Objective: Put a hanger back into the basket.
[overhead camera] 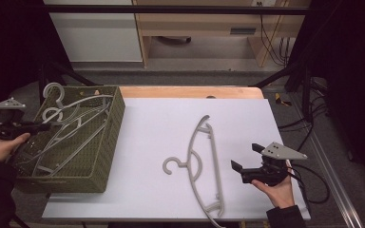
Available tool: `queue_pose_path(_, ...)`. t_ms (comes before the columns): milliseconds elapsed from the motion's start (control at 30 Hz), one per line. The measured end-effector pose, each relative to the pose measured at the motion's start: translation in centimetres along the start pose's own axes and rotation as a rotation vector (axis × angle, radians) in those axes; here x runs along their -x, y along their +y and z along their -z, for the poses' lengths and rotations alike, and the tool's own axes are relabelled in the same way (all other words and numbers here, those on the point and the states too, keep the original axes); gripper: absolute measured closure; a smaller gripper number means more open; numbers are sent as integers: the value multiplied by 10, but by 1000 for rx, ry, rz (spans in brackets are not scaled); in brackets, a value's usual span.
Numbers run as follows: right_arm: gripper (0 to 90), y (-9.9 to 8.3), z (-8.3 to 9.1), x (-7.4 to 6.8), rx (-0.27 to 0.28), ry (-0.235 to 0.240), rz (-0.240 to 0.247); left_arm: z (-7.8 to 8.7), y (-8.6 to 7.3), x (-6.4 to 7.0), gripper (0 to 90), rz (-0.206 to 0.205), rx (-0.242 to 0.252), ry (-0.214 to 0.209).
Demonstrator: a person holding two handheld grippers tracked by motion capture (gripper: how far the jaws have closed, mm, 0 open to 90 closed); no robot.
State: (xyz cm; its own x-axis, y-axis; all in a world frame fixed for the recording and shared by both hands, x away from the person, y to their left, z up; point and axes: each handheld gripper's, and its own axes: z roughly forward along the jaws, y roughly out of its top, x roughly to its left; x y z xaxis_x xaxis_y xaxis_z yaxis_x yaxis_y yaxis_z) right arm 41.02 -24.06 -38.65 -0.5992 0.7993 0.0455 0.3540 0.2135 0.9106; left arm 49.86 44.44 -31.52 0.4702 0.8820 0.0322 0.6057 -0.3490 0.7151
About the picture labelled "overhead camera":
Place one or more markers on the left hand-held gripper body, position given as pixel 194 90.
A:
pixel 4 126

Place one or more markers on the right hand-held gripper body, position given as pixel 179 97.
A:
pixel 282 152

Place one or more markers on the grey plastic clothes hanger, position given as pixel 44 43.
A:
pixel 54 87
pixel 216 164
pixel 49 111

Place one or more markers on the green woven basket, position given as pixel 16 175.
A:
pixel 107 142

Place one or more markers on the person's right hand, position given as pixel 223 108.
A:
pixel 278 193

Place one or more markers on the yellow and black tool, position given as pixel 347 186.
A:
pixel 280 99

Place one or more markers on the black metal stand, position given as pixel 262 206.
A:
pixel 60 72
pixel 297 76

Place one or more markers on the black curtain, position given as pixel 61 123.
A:
pixel 9 47
pixel 345 63

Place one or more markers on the white table cover sheet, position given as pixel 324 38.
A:
pixel 155 126

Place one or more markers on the white cabinet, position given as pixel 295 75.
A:
pixel 96 34

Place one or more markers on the light wooden desk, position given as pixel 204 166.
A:
pixel 202 27

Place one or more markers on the aluminium floor rail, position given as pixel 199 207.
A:
pixel 332 171

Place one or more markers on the white wall outlet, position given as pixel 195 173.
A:
pixel 263 2

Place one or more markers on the black horizontal frame bar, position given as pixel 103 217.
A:
pixel 171 9

